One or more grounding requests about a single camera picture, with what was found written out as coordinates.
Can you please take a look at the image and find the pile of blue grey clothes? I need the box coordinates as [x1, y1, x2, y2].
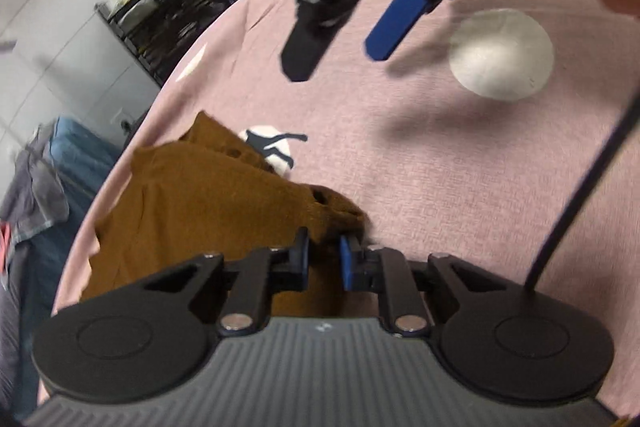
[10, 117, 123, 408]

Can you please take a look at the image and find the pink printed blanket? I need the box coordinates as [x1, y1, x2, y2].
[37, 0, 640, 427]

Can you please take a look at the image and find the black shelf rack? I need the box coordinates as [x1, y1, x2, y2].
[95, 0, 262, 86]

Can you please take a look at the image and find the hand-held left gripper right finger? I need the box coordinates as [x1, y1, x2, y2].
[339, 234, 511, 338]

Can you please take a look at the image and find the black cable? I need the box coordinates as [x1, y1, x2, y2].
[523, 89, 640, 297]

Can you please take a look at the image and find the grey cloth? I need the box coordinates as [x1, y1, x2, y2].
[0, 122, 71, 253]

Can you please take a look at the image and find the brown garment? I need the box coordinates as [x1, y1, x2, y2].
[80, 111, 373, 319]

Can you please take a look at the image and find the red cloth item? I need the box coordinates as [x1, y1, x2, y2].
[0, 222, 12, 277]

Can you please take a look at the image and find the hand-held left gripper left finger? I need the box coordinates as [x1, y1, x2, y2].
[142, 227, 311, 338]

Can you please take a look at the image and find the dark grey blanket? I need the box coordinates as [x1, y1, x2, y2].
[0, 252, 36, 415]

